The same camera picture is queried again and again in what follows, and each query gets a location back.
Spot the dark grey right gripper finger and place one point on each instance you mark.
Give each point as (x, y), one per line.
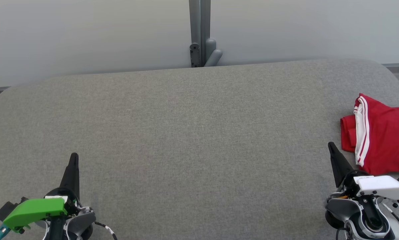
(339, 166)

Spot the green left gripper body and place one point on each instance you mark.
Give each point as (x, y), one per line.
(36, 208)

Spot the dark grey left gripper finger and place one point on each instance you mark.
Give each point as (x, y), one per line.
(71, 176)

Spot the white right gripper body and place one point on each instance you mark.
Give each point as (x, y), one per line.
(382, 186)

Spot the red white basketball jersey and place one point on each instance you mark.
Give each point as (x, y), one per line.
(379, 140)

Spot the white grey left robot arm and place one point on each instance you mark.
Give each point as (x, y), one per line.
(81, 220)

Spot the grey fabric sofa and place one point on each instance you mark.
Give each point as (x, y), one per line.
(186, 133)

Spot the grey slanted rounded tube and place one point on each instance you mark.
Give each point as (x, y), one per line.
(215, 57)

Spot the grey upright rounded tube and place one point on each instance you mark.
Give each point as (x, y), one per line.
(210, 45)

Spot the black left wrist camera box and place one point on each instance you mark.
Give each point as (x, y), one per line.
(6, 210)

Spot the dark grey post bracket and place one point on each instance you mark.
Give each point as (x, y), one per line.
(195, 55)

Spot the grey metal partition post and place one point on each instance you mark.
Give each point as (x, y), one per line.
(199, 20)

